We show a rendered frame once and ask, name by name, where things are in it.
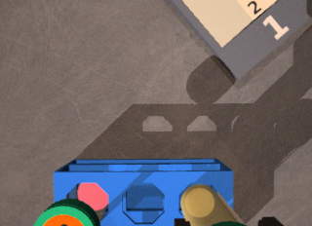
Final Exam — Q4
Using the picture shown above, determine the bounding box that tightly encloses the blue tube rack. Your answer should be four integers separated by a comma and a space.
54, 158, 233, 226

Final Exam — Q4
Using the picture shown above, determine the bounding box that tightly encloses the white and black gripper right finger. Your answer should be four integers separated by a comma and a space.
258, 216, 284, 226

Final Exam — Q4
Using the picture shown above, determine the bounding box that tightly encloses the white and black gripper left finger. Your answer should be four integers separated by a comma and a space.
174, 218, 191, 226

